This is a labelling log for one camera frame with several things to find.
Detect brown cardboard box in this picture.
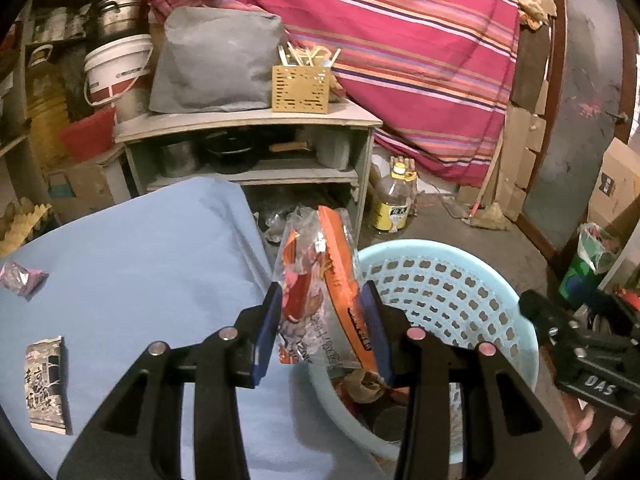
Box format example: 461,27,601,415
45,145,131,221

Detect small wooden cabinet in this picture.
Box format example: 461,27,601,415
114,97,383,241

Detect tall wooden shelf unit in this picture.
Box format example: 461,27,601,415
0,0,37,201

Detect metal cooking pot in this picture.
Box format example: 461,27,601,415
92,0,151,46

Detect large cardboard box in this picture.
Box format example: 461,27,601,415
586,137,640,231

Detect orange snack packet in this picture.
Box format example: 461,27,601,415
274,205,376,371

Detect person's right hand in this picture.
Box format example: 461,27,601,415
570,404,632,457

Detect small steel pot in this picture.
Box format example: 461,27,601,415
160,140,201,178

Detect white plastic bucket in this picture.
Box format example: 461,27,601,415
82,35,153,108

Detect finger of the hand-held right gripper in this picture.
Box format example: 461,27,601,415
519,290,571,346

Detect grey cloth cover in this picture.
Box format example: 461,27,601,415
149,6,290,113

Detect dark door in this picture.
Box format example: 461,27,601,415
517,0,638,261

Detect straw broom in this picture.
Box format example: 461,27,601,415
467,130,511,231

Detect clear plastic bag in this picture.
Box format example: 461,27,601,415
257,207,302,242

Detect pink silver foil wrapper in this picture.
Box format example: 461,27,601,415
0,260,50,297

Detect yellow oil jug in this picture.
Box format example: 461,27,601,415
25,45,71,166

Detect green bin with plastic bag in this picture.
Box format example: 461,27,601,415
557,222,623,301

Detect red striped cloth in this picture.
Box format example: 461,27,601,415
145,0,523,186

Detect light blue plastic basket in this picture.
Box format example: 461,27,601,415
307,240,541,463

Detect black pan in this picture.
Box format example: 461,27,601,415
202,132,256,173

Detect yellow foam egg trays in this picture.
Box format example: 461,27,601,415
0,197,53,261

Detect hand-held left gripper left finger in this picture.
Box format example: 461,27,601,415
56,282,283,480

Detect red plastic basin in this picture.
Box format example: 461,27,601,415
59,107,117,161

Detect grey tin can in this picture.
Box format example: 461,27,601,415
372,405,410,443

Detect dark grey snack packet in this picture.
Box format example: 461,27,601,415
24,336,68,436

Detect yellow utensil holder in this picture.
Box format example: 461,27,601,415
271,45,343,113

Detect clear oil bottle yellow label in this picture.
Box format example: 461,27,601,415
370,162,418,233

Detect cardboard sheets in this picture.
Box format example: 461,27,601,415
500,102,548,221

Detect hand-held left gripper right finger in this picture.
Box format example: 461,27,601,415
361,280,586,480

